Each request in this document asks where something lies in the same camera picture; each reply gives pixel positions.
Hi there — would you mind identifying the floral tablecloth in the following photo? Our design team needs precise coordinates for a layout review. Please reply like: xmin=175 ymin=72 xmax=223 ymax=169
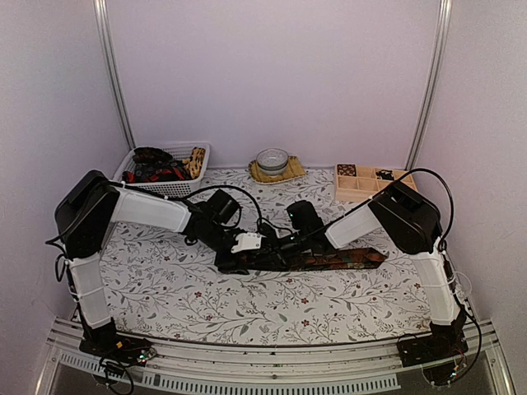
xmin=80 ymin=166 xmax=474 ymax=346

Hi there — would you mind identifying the clear drinking glass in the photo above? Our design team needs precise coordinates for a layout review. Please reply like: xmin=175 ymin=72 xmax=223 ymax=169
xmin=454 ymin=271 xmax=473 ymax=301

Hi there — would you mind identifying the rolled black tie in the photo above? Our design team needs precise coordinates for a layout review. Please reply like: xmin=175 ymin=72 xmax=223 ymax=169
xmin=375 ymin=169 xmax=395 ymax=181

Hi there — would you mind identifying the right metal frame post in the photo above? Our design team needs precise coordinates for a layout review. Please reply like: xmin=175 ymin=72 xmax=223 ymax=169
xmin=405 ymin=0 xmax=453 ymax=170

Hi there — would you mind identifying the yellow woven mat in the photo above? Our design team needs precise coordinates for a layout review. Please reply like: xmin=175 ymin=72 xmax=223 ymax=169
xmin=248 ymin=156 xmax=307 ymax=185

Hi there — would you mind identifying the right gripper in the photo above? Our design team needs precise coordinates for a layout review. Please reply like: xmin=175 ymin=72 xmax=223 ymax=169
xmin=249 ymin=229 xmax=310 ymax=268

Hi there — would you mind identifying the yellow spotted tie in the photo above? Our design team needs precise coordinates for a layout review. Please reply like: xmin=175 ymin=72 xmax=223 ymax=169
xmin=182 ymin=147 xmax=206 ymax=179

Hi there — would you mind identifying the left metal frame post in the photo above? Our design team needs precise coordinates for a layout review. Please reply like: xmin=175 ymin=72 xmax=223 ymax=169
xmin=93 ymin=0 xmax=136 ymax=150

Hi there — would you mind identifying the rolled dark patterned tie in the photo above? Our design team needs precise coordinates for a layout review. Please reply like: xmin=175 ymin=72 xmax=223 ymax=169
xmin=336 ymin=164 xmax=357 ymax=177

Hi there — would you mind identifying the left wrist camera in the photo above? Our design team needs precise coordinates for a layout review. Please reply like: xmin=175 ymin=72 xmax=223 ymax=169
xmin=231 ymin=232 xmax=263 ymax=253

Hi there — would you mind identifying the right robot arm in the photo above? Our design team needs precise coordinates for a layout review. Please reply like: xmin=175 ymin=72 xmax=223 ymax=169
xmin=253 ymin=174 xmax=475 ymax=365

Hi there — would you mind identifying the brown green patterned tie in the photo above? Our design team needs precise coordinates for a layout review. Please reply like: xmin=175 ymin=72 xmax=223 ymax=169
xmin=236 ymin=248 xmax=389 ymax=272

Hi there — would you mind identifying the front metal rail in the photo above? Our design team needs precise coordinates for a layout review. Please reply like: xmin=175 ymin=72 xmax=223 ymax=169
xmin=35 ymin=319 xmax=516 ymax=394

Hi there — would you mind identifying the dark red patterned tie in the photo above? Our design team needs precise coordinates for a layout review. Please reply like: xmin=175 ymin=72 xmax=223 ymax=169
xmin=121 ymin=147 xmax=191 ymax=184

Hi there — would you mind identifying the white plastic basket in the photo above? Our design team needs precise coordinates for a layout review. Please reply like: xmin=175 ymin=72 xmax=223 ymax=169
xmin=113 ymin=142 xmax=211 ymax=197

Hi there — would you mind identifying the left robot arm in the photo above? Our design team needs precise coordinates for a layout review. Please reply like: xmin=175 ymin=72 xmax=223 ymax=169
xmin=45 ymin=170 xmax=263 ymax=357

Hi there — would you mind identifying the metal frame post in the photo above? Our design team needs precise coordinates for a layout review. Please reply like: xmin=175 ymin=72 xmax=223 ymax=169
xmin=405 ymin=0 xmax=453 ymax=170
xmin=93 ymin=0 xmax=136 ymax=150

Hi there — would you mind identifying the wooden compartment box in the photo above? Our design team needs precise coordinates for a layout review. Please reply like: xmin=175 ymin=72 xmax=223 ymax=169
xmin=334 ymin=165 xmax=406 ymax=202

